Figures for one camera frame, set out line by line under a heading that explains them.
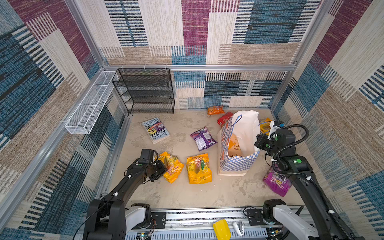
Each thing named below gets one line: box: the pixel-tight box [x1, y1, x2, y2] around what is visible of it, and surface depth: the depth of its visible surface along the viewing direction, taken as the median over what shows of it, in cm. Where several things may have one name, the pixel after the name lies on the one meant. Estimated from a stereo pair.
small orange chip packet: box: [207, 105, 226, 115], surface depth 117 cm
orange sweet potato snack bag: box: [228, 133, 242, 157], surface depth 98 cm
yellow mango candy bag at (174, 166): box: [156, 151, 185, 184], surface depth 89 cm
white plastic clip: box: [232, 221, 245, 237], surface depth 71 cm
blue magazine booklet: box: [141, 117, 170, 145], surface depth 107 cm
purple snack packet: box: [189, 126, 218, 152], surface depth 101 cm
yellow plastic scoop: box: [212, 219, 231, 240], surface depth 71 cm
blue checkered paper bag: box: [217, 110, 261, 177], surface depth 85 cm
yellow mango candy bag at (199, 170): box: [187, 153, 213, 184], surface depth 86 cm
